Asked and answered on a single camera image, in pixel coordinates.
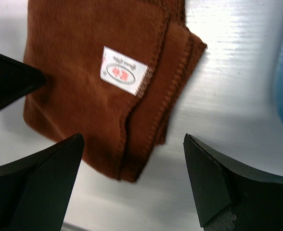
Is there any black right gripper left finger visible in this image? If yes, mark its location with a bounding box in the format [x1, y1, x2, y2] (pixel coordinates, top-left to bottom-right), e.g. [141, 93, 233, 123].
[0, 134, 84, 231]

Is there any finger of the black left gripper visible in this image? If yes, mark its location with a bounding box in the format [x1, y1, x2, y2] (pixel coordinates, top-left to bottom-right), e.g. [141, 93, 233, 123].
[0, 54, 46, 110]

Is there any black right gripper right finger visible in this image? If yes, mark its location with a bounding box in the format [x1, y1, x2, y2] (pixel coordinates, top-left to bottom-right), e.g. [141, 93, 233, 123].
[183, 134, 283, 231]

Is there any brown towel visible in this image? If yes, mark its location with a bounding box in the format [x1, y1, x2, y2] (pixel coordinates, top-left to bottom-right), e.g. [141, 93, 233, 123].
[24, 0, 206, 182]

